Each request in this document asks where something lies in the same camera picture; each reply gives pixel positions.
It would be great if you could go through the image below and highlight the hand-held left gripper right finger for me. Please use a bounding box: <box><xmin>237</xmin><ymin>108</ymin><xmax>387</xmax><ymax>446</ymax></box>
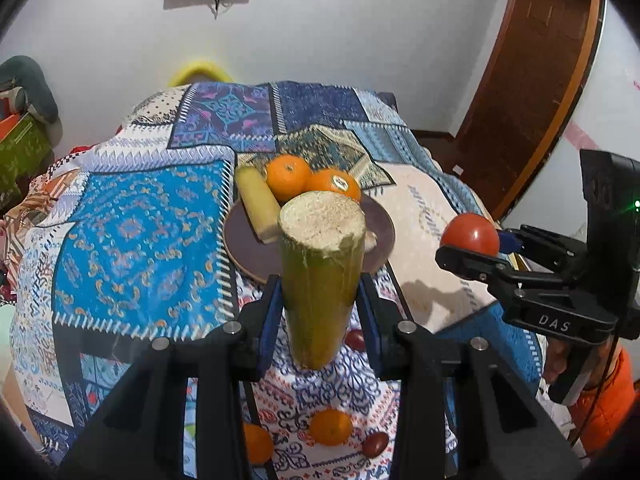
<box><xmin>356</xmin><ymin>272</ymin><xmax>584</xmax><ymax>480</ymax></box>

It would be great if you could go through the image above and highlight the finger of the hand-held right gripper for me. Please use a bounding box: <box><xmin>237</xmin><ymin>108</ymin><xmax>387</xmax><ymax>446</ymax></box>
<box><xmin>434</xmin><ymin>245</ymin><xmax>532</xmax><ymax>307</ymax></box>
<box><xmin>497</xmin><ymin>225</ymin><xmax>595</xmax><ymax>275</ymax></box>

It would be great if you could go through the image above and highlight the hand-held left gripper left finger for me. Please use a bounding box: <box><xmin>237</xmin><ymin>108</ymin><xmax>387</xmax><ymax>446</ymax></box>
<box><xmin>60</xmin><ymin>274</ymin><xmax>286</xmax><ymax>480</ymax></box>

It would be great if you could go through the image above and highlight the red tomato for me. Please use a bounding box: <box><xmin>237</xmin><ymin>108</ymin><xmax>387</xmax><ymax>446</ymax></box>
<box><xmin>442</xmin><ymin>212</ymin><xmax>501</xmax><ymax>257</ymax></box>

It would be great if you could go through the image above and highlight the green sugarcane piece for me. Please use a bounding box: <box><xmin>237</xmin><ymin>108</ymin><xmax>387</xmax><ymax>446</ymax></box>
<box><xmin>277</xmin><ymin>190</ymin><xmax>367</xmax><ymax>370</ymax></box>

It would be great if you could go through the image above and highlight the dark round plate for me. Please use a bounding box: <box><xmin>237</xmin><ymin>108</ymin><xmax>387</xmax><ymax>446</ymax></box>
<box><xmin>222</xmin><ymin>187</ymin><xmax>396</xmax><ymax>283</ymax></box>

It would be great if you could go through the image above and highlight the pale yellow sugarcane piece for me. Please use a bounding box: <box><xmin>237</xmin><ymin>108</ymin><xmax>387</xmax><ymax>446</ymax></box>
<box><xmin>235</xmin><ymin>166</ymin><xmax>282</xmax><ymax>245</ymax></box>

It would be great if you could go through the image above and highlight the orange with sticker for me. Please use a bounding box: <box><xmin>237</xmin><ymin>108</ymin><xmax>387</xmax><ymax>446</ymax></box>
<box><xmin>304</xmin><ymin>169</ymin><xmax>362</xmax><ymax>203</ymax></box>

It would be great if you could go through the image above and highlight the large orange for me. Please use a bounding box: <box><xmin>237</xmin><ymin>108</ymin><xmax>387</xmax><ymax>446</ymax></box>
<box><xmin>266</xmin><ymin>155</ymin><xmax>312</xmax><ymax>202</ymax></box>

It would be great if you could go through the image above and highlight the person's right forearm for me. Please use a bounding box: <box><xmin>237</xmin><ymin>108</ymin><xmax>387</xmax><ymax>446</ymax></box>
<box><xmin>570</xmin><ymin>342</ymin><xmax>640</xmax><ymax>461</ymax></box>

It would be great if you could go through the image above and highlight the person's right hand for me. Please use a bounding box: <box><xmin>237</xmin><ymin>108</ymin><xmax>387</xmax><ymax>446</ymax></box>
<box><xmin>542</xmin><ymin>337</ymin><xmax>574</xmax><ymax>387</ymax></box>

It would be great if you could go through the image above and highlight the small tangerine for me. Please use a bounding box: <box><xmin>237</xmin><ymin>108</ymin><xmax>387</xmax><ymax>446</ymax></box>
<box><xmin>309</xmin><ymin>408</ymin><xmax>353</xmax><ymax>447</ymax></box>
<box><xmin>243</xmin><ymin>424</ymin><xmax>275</xmax><ymax>466</ymax></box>

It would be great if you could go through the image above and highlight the blue patchwork blanket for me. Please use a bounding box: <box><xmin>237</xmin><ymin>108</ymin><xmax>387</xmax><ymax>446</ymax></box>
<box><xmin>10</xmin><ymin>80</ymin><xmax>547</xmax><ymax>480</ymax></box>

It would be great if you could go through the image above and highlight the brown wooden door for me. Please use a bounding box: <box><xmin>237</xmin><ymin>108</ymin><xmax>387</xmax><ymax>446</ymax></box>
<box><xmin>452</xmin><ymin>0</ymin><xmax>607</xmax><ymax>222</ymax></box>

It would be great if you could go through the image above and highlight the yellow curved headrest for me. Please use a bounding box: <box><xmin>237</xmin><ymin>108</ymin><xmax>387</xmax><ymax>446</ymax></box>
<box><xmin>167</xmin><ymin>60</ymin><xmax>234</xmax><ymax>87</ymax></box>

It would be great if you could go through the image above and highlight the orange striped bedding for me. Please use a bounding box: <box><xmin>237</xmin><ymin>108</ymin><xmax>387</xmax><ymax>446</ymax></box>
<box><xmin>0</xmin><ymin>147</ymin><xmax>96</xmax><ymax>301</ymax></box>

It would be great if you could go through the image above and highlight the orange box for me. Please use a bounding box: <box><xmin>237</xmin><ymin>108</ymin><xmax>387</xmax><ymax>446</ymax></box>
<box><xmin>0</xmin><ymin>112</ymin><xmax>23</xmax><ymax>142</ymax></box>

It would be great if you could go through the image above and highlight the grey plush cushion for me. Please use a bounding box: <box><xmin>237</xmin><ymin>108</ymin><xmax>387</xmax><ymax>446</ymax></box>
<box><xmin>0</xmin><ymin>56</ymin><xmax>61</xmax><ymax>123</ymax></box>

